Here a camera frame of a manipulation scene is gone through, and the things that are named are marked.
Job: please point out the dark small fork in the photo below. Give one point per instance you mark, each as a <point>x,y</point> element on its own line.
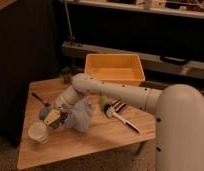
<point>40,99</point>

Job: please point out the wooden table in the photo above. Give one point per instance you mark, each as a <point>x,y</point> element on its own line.
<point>63,144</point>

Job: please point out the blue-grey sponge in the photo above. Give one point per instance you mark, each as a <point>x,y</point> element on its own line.
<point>43,113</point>

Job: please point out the grey-blue crumpled cloth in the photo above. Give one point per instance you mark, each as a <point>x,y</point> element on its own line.
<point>79,117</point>

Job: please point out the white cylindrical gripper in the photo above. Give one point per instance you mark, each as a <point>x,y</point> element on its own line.
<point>65,101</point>

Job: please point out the grey metal shelf rail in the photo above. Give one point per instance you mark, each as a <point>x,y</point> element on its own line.
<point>154,63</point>

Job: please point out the striped black white object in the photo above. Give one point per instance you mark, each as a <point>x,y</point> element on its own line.
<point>118,105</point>

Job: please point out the white paper cup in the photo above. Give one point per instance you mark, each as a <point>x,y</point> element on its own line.
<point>38,131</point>

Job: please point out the yellow plastic bin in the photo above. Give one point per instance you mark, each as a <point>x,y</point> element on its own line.
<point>119,68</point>

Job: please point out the dark glass jar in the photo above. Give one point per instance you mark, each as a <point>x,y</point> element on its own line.
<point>66,75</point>

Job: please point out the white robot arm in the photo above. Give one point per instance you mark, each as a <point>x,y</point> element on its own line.
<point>178,109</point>

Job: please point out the green plush toy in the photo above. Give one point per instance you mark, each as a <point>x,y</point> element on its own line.
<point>104,101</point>

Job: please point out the white fork black handle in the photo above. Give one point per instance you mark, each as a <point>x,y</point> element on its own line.
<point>110,112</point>

